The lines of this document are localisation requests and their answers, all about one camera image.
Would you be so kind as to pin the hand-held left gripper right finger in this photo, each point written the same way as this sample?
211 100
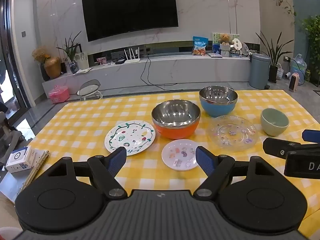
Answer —
204 161

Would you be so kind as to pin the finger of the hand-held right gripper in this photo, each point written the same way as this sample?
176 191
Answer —
312 135
275 147

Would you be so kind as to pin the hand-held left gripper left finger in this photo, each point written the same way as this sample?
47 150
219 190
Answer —
117 161

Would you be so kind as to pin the green ceramic bowl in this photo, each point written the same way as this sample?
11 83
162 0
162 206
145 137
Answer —
273 126

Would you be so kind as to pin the small white plate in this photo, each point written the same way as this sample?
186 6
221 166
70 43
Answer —
178 155

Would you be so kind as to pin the painted white plate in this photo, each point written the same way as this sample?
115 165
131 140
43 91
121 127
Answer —
130 136

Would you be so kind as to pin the clear glass plate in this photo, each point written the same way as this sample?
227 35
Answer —
231 133

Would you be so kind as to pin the orange steel bowl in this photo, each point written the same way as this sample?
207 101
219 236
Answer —
175 130

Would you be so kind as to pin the blue steel bowl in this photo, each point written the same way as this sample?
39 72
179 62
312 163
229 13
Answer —
217 108

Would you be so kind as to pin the yellow checked tablecloth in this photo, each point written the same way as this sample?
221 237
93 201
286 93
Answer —
82 122

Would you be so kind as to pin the pink space heater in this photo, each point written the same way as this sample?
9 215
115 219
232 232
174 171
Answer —
294 82

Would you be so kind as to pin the white hair dryer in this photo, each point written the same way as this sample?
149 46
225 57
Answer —
287 75

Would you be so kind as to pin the blue water jug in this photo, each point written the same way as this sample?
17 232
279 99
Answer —
298 67

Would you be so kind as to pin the small woven basket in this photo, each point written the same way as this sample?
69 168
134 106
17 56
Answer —
280 72

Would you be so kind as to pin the potted long-leaf plant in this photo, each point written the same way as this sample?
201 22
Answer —
273 73

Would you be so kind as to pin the grey trash can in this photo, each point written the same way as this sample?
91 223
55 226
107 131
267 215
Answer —
259 72

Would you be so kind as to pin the pink carry case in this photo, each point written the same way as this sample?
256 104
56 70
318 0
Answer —
59 95

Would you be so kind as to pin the leafy green plant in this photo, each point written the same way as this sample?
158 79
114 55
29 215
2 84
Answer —
312 42

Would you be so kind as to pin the grey television console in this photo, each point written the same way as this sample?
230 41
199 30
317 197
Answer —
175 70

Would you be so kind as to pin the loose papers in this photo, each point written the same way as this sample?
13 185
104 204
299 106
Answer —
83 71

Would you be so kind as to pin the white cardboard box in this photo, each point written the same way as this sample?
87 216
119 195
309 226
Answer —
20 160

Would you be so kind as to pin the small black box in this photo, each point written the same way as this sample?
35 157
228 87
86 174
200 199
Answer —
120 61

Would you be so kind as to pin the pink card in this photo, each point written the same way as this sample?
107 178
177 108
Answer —
101 61

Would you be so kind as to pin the white router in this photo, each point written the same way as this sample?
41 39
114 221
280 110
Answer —
132 60

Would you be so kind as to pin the plant in blue vase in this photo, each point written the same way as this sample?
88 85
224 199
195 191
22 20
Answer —
73 66

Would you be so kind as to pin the white picture card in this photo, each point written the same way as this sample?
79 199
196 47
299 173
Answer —
82 60

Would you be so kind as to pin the round white fan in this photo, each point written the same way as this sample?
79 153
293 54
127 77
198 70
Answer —
236 44

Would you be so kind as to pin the grey office chair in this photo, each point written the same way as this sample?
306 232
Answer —
10 135

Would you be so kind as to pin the gold vase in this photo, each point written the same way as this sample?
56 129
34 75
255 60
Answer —
52 67

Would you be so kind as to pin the blue snack bag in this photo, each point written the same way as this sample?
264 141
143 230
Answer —
200 46

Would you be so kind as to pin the teddy bear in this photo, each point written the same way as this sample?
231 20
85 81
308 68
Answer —
224 39

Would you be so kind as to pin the green picture board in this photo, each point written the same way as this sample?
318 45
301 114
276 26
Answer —
215 42

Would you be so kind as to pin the dried flowers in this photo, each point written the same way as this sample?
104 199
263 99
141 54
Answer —
40 54

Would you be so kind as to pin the black television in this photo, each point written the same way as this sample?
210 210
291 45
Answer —
130 7

